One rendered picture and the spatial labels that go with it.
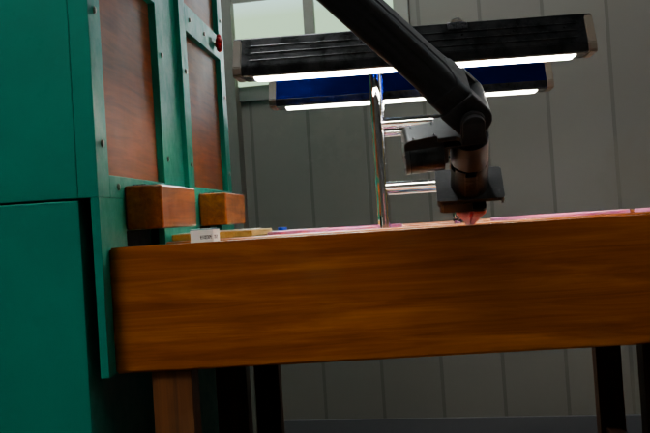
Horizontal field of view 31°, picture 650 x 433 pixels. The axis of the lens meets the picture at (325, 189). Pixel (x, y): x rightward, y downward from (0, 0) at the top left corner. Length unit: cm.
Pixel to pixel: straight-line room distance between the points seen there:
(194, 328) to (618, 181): 227
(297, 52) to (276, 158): 197
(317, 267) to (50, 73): 48
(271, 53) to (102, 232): 50
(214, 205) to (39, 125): 85
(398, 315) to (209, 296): 28
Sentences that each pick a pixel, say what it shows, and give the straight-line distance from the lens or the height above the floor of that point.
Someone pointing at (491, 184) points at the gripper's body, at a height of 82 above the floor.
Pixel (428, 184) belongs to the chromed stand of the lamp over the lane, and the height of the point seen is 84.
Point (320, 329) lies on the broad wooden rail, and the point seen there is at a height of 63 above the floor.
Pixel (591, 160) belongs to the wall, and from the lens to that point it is 381.
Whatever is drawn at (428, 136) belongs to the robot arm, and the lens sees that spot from 170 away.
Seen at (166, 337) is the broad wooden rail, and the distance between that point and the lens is 175.
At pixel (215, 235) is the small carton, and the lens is 177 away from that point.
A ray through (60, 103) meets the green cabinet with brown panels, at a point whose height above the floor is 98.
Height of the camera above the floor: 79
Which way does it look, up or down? 1 degrees up
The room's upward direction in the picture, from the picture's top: 4 degrees counter-clockwise
